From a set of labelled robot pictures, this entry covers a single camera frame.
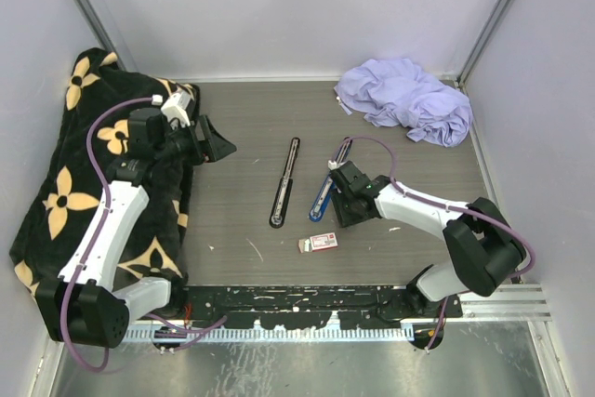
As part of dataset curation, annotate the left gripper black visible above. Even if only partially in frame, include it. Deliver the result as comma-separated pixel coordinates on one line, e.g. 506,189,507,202
154,114,235,167

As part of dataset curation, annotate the blue stapler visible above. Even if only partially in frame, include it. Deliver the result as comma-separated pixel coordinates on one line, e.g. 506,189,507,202
309,138,352,222

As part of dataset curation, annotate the red white staple box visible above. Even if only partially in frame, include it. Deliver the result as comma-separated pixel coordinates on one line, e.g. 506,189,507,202
297,232,338,254

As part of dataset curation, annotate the black stapler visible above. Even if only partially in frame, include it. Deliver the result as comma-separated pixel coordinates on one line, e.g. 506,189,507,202
269,137,300,229

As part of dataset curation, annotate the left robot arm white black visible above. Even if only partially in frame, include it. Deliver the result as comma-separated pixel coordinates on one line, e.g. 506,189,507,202
35,107,237,349

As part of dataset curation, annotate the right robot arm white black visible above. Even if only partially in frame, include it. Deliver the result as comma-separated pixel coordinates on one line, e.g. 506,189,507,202
329,161,528,317

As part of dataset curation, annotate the lavender crumpled cloth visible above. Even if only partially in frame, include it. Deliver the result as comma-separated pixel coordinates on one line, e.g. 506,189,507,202
334,58,473,148

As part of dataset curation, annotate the black floral blanket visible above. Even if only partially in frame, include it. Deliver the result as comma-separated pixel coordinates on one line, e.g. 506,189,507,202
9,48,200,313

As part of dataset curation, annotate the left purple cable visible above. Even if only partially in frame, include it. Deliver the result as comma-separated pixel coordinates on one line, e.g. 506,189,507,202
60,96,229,374

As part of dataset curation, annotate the purple cable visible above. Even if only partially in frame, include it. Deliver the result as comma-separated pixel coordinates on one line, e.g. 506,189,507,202
60,96,229,374
332,135,536,351

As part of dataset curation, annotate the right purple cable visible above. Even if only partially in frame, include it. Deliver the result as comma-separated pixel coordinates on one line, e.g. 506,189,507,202
332,135,536,351

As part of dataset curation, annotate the white cable duct strip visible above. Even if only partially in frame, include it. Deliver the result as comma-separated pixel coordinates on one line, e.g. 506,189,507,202
123,324,414,344

